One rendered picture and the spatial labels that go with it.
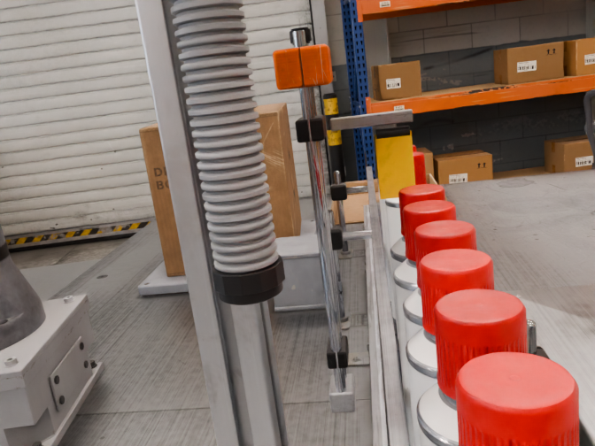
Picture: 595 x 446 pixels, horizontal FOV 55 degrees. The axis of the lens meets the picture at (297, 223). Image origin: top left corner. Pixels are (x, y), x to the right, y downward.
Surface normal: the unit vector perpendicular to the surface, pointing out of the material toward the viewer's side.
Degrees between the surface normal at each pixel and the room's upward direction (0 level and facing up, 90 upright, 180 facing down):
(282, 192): 90
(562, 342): 0
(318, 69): 90
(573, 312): 0
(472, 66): 90
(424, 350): 42
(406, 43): 90
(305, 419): 0
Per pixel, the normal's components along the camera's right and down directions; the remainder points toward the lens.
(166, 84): -0.10, 0.26
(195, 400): -0.12, -0.96
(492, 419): -0.63, 0.27
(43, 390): 0.99, -0.13
